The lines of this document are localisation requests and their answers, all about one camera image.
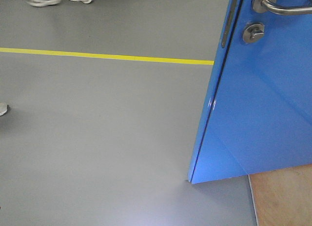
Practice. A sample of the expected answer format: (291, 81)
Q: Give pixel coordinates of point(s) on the grey sneaker at left edge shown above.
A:
(3, 108)

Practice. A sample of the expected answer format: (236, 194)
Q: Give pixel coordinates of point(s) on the wooden platform base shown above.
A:
(283, 197)

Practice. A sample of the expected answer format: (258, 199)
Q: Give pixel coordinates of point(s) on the blue door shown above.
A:
(257, 114)

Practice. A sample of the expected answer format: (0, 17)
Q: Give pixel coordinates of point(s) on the steel door lever handle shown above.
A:
(263, 6)

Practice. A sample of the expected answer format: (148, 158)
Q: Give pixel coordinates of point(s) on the steel door thumb lock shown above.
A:
(253, 33)

